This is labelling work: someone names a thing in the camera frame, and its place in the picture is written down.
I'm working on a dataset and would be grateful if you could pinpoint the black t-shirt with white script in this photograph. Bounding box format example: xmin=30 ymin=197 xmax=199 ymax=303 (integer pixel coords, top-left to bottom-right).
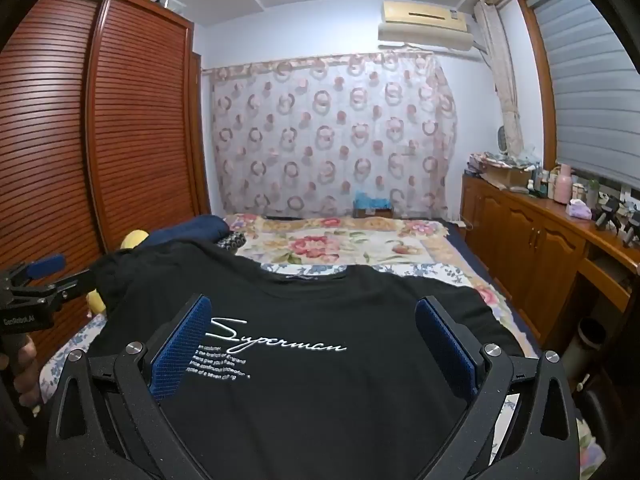
xmin=90 ymin=240 xmax=526 ymax=480

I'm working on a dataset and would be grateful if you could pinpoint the person's left hand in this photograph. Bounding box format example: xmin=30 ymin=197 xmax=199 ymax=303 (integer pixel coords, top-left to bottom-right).
xmin=0 ymin=332 xmax=45 ymax=418

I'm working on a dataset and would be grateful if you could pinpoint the small brown cardboard box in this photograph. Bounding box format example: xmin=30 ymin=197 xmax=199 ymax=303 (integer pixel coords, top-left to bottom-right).
xmin=352 ymin=205 xmax=396 ymax=220

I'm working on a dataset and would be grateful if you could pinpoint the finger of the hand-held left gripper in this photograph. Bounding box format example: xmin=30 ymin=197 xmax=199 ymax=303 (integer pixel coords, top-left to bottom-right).
xmin=42 ymin=266 xmax=101 ymax=308
xmin=0 ymin=254 xmax=67 ymax=293

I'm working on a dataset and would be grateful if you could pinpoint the long wooden cabinet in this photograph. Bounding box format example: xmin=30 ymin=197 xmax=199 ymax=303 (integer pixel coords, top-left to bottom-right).
xmin=460 ymin=172 xmax=640 ymax=351

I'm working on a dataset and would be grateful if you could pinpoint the pink bottle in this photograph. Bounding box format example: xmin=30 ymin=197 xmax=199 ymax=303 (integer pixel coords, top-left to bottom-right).
xmin=555 ymin=164 xmax=574 ymax=204

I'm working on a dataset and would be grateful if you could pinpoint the colourful fabric pile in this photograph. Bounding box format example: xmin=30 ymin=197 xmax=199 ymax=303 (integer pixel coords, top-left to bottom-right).
xmin=467 ymin=152 xmax=501 ymax=177

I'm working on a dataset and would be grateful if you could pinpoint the light blue crumpled cloth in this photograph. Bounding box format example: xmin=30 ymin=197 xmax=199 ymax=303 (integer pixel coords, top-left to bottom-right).
xmin=352 ymin=191 xmax=393 ymax=211

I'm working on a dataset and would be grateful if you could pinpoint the open cardboard box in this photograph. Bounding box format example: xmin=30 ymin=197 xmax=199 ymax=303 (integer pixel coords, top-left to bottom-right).
xmin=482 ymin=165 xmax=533 ymax=191

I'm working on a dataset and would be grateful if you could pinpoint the wooden window frame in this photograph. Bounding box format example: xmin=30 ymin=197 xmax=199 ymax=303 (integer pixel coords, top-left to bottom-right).
xmin=515 ymin=0 xmax=563 ymax=167

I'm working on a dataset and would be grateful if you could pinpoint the sheer circle-print curtain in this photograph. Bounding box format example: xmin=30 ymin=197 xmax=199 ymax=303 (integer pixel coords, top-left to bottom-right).
xmin=202 ymin=52 xmax=458 ymax=221

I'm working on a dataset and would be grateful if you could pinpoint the yellow plush toy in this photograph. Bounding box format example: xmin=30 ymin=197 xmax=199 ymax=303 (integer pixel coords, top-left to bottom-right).
xmin=87 ymin=229 xmax=151 ymax=316

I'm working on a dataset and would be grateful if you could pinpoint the grey window blind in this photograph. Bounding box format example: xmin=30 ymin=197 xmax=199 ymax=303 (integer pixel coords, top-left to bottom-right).
xmin=527 ymin=0 xmax=640 ymax=181

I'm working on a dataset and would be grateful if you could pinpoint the white blue-floral bed sheet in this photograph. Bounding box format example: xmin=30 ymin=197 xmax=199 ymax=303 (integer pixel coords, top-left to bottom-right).
xmin=37 ymin=259 xmax=596 ymax=480

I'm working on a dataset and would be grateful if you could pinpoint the beige tied window curtain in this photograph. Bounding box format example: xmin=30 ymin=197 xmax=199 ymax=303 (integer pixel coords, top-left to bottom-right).
xmin=472 ymin=0 xmax=526 ymax=161

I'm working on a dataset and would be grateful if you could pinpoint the navy folded cloth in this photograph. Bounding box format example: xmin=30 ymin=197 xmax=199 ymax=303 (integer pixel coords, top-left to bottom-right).
xmin=147 ymin=215 xmax=231 ymax=252

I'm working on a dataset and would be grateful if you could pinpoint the dark circle-patterned folded cloth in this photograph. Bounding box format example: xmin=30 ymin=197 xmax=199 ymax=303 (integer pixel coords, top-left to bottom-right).
xmin=217 ymin=231 xmax=247 ymax=256

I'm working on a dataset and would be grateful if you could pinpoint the beige wall air conditioner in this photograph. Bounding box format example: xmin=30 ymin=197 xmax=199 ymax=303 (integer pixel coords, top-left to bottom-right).
xmin=377 ymin=0 xmax=475 ymax=53

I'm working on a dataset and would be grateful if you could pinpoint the white cylindrical bin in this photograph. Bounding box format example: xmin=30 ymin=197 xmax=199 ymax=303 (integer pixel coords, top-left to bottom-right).
xmin=575 ymin=317 xmax=608 ymax=361

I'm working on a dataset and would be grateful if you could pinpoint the brown louvred wooden wardrobe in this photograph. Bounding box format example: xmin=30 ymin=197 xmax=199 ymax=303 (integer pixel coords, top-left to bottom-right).
xmin=0 ymin=0 xmax=213 ymax=361

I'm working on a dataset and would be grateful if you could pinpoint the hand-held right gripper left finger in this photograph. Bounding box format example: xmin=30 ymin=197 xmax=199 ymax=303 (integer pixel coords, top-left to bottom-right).
xmin=46 ymin=294 xmax=213 ymax=480

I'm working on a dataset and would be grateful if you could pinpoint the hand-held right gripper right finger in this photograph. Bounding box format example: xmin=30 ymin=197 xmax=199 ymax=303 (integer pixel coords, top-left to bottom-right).
xmin=414 ymin=295 xmax=582 ymax=480

